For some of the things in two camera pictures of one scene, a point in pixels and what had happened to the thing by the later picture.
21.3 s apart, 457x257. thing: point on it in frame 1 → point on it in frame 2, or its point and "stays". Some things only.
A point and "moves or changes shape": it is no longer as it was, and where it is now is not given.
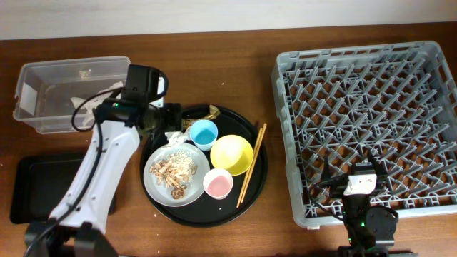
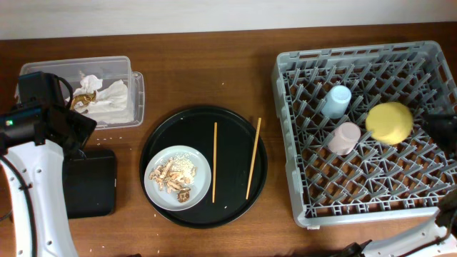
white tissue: (175, 138) → (88, 84)
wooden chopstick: (249, 167) → (214, 164)
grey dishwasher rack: (398, 101) stays
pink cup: (218, 183) → (344, 138)
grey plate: (173, 176) stays
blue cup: (203, 133) → (337, 102)
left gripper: (174, 117) → (84, 126)
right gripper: (326, 175) → (449, 130)
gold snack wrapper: (214, 113) → (84, 98)
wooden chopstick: (253, 163) moves or changes shape
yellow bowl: (233, 153) → (388, 123)
